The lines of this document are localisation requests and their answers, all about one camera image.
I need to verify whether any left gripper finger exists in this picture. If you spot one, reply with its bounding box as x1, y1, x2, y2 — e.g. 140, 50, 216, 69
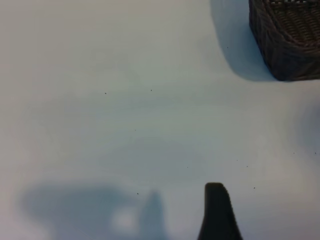
196, 182, 244, 240

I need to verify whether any dark brown wicker basket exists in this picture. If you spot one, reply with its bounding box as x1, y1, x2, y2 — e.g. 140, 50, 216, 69
248, 0, 320, 82

